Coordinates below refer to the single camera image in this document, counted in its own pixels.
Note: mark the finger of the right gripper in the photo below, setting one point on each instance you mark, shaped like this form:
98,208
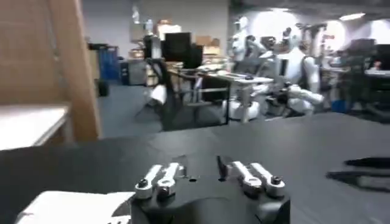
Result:
371,162
365,181

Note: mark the black office chair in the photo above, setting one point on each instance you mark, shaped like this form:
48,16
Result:
179,100

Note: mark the white standing desk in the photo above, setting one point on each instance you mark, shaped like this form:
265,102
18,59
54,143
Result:
243,88

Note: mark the dark computer mouse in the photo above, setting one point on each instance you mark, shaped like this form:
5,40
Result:
249,78

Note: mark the black monitor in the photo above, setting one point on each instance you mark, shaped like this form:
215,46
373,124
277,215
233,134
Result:
179,48

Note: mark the black table cover cloth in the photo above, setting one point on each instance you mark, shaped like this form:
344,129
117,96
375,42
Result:
274,143

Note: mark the wooden partition wall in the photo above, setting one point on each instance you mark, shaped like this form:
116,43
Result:
39,51

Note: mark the white shirt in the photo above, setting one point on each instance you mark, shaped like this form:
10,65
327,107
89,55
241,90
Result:
73,208

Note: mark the white humanoid robot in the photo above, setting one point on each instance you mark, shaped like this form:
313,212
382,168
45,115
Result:
292,73

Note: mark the white side table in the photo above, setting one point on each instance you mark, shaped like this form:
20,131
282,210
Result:
27,124

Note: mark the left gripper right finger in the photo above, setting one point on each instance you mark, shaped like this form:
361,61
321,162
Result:
256,181

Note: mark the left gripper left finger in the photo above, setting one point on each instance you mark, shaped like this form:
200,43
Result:
160,182

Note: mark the black waste bin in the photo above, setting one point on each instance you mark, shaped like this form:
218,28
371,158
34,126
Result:
103,88

